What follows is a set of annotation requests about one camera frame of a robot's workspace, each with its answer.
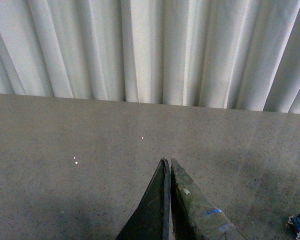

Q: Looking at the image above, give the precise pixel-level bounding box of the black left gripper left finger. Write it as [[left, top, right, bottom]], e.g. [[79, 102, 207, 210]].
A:
[[116, 158, 171, 240]]

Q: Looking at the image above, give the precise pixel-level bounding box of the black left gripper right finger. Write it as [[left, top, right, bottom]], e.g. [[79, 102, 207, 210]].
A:
[[170, 158, 245, 240]]

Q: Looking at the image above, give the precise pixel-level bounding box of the white pleated curtain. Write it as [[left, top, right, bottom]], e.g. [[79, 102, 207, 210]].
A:
[[0, 0, 300, 114]]

